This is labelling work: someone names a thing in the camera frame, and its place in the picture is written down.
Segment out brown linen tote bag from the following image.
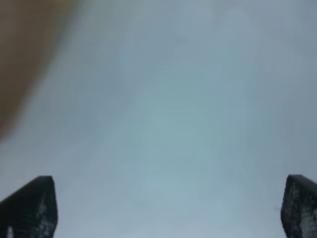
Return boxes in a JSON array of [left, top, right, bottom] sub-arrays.
[[0, 0, 83, 140]]

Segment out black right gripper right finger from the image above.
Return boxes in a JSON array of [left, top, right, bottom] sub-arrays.
[[280, 175, 317, 238]]

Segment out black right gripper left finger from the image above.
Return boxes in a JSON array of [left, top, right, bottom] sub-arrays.
[[0, 176, 58, 238]]

